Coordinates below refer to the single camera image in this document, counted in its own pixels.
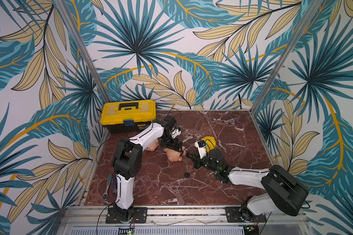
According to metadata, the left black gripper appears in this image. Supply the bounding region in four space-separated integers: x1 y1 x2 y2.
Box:
160 133 184 152

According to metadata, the pink piggy bank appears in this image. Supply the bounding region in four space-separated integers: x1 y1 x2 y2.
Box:
145 139 159 151
163 146 186 162

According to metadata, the yellow piggy bank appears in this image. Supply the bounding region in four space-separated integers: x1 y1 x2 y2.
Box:
201 136 216 153

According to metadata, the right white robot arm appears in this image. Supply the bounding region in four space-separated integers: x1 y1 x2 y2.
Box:
187 148 308 222

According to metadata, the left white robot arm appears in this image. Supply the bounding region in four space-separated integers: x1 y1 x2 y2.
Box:
113 115 186 221

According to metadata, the black round plug middle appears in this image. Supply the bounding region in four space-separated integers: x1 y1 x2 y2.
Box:
184 172 190 179

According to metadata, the yellow black toolbox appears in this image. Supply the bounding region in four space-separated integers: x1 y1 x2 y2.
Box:
100 100 156 134

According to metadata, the silver ratchet wrench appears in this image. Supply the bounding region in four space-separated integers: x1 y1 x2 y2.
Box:
102 174 112 201

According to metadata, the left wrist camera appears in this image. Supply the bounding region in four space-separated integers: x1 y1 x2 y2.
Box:
170 127 181 139

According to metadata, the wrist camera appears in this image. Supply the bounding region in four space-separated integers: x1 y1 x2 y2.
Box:
170 127 181 139
195 140 207 159

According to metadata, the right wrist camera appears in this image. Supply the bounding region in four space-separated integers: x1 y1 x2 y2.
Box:
195 140 207 159

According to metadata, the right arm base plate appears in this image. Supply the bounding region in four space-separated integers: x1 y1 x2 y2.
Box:
225 206 266 224

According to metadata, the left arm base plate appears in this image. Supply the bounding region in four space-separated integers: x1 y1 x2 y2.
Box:
106 206 148 224

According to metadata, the aluminium front rail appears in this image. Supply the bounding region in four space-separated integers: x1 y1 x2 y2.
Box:
58 205 310 233

